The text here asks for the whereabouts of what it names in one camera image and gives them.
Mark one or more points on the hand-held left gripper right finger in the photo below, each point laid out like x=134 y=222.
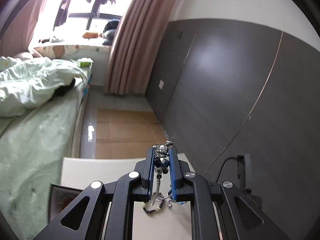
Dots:
x=173 y=173

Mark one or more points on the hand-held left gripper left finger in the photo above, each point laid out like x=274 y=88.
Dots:
x=150 y=172

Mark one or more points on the black gift box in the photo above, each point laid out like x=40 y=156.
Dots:
x=58 y=197

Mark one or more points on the cardboard sheet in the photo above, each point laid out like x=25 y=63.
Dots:
x=120 y=130

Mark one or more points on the bed with green sheet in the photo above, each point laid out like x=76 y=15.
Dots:
x=37 y=142

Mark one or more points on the small green box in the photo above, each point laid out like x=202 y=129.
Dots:
x=85 y=63

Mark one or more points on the pink curtain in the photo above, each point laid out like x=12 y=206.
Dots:
x=135 y=42
x=32 y=17

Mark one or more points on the printed pillow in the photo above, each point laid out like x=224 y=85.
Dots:
x=70 y=51

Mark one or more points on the dark blue cushion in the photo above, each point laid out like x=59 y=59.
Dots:
x=110 y=30

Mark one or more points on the light green duvet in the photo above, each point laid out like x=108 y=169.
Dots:
x=30 y=85

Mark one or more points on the orange plush toy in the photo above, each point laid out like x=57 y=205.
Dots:
x=91 y=35

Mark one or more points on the black window railing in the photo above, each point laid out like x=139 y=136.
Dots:
x=88 y=21

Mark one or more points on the pink pillow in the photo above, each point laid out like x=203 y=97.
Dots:
x=23 y=55

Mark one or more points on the hanging dark clothes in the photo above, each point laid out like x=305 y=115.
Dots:
x=62 y=12

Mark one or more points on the wall power outlet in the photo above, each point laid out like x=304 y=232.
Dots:
x=243 y=172

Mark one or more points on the white wall socket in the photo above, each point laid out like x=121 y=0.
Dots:
x=161 y=84

